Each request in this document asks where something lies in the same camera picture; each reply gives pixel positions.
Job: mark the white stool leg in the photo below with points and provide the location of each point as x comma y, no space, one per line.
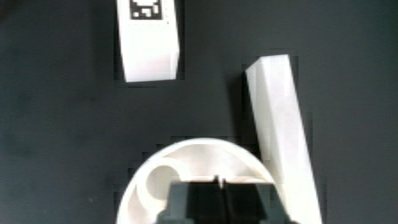
148,39

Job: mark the white round stool seat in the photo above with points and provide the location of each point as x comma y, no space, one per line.
195,160

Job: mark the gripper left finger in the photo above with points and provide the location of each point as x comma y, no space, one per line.
195,204

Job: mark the white U-shaped obstacle fence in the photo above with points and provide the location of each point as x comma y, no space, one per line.
282,136

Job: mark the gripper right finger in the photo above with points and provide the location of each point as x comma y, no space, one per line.
253,204

